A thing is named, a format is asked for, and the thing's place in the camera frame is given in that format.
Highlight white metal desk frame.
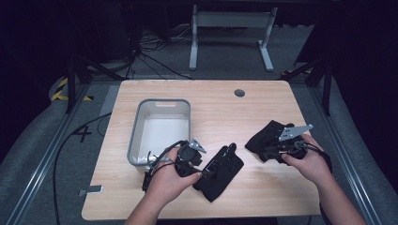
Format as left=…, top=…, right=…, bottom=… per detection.
left=188, top=4, right=279, bottom=72

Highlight tangle of black floor cables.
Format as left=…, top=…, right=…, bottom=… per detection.
left=125, top=23, right=195, bottom=81

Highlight long black floor cable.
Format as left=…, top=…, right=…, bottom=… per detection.
left=53, top=112, right=113, bottom=225

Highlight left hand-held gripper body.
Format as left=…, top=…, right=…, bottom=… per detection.
left=174, top=138, right=207, bottom=178

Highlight black metal stand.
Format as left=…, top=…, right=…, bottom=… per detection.
left=64, top=52, right=127, bottom=114
left=279, top=55, right=334, bottom=117

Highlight right hand-held gripper black cable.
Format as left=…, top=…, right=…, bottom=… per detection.
left=303, top=142, right=334, bottom=225

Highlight black glove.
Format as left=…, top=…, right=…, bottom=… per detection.
left=191, top=142, right=245, bottom=203
left=244, top=119, right=310, bottom=165

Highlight left hand-held gripper black cable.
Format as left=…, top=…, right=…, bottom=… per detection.
left=142, top=140, right=190, bottom=192

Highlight yellow black hazard tape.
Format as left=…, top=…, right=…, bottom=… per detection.
left=51, top=77, right=95, bottom=102

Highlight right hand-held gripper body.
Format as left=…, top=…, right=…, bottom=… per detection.
left=274, top=124, right=314, bottom=158

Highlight small grey metal bracket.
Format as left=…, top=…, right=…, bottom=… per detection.
left=77, top=185, right=104, bottom=198

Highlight grey plastic bin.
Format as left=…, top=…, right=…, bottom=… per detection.
left=126, top=98, right=192, bottom=173

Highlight hand-held gripper black cable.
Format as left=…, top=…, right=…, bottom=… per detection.
left=303, top=142, right=334, bottom=225
left=142, top=140, right=190, bottom=192

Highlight person's right hand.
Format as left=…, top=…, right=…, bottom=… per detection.
left=281, top=133, right=334, bottom=188

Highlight person's left hand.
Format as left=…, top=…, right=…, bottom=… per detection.
left=145, top=146, right=203, bottom=208

